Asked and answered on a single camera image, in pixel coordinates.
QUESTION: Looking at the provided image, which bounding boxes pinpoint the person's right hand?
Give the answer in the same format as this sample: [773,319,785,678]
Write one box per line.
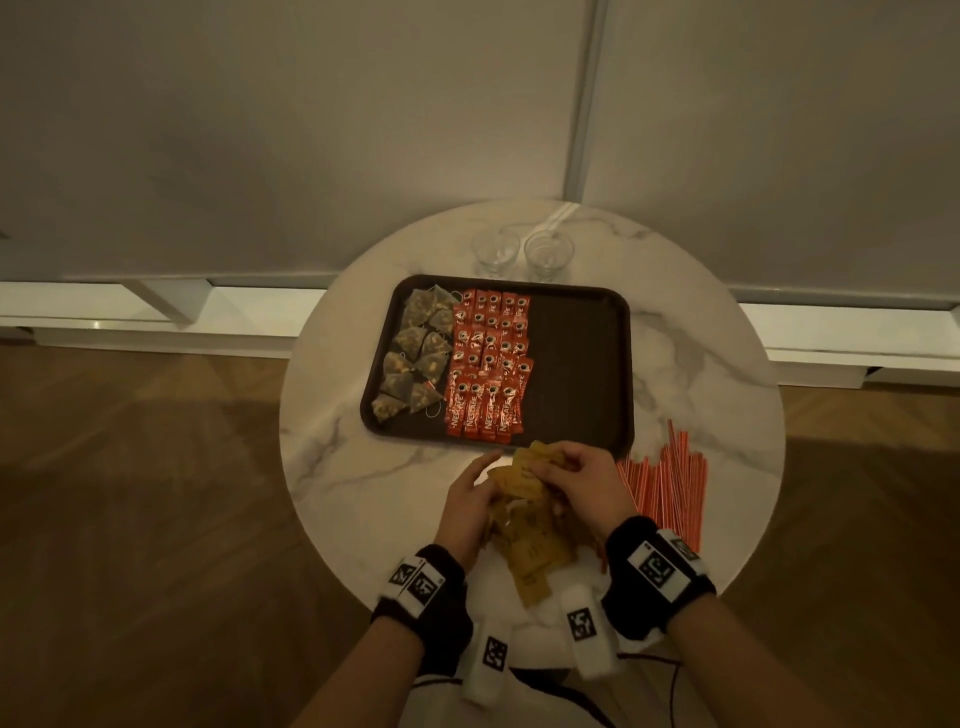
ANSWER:
[528,440,640,545]

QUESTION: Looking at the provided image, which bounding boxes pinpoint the person's left hand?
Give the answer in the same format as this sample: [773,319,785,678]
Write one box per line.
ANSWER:
[433,451,505,575]

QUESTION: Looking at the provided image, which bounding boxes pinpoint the pile of orange stick packets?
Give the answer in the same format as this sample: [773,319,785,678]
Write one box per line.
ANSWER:
[614,419,710,575]

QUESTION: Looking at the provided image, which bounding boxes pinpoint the pile of yellow sachets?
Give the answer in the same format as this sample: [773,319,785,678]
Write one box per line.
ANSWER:
[483,494,609,609]

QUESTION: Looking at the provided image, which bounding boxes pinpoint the dark brown tray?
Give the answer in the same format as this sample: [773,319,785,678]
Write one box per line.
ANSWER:
[359,274,637,459]

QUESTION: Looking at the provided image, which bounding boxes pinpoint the red Nescafe sachets group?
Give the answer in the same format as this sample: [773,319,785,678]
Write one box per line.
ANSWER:
[442,288,535,445]

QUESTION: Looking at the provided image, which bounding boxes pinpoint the neat cluster of tea bags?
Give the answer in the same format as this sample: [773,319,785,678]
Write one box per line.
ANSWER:
[371,284,460,425]

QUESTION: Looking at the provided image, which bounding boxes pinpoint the person's left forearm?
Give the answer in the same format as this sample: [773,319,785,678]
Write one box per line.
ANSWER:
[292,618,425,728]

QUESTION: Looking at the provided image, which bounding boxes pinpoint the person's right forearm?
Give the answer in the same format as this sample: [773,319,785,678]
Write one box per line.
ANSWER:
[665,596,849,728]

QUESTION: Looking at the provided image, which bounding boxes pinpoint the person's white trousers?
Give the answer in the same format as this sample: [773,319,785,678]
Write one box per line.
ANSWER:
[397,554,721,728]

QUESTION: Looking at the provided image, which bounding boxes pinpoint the black left wristband with markers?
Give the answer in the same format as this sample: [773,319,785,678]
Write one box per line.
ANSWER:
[371,543,475,676]

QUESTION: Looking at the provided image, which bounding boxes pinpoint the black wristband with markers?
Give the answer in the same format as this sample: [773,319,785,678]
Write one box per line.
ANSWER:
[371,543,475,676]
[602,515,718,643]

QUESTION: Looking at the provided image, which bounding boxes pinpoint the black right wristband with markers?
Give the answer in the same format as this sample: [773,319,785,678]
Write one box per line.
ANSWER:
[602,515,718,643]

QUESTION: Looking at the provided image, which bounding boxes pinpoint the clear glass cup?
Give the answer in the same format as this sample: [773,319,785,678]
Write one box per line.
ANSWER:
[522,228,577,283]
[470,226,523,279]

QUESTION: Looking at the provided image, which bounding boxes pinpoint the round white marble table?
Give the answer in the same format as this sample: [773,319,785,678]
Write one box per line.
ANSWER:
[0,278,960,390]

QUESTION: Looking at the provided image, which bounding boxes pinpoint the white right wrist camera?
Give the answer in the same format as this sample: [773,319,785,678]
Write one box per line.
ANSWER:
[558,583,620,680]

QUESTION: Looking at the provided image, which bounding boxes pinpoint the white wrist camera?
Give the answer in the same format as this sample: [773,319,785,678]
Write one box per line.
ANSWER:
[558,583,620,680]
[461,618,515,708]

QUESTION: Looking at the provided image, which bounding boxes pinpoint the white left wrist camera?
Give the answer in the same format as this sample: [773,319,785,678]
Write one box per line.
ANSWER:
[461,618,515,708]

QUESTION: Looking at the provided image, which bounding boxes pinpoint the black right camera cable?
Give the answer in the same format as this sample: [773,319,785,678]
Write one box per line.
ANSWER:
[618,652,684,728]

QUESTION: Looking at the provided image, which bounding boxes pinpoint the perforated metal wall rail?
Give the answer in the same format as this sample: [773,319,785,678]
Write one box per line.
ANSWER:
[562,0,610,202]

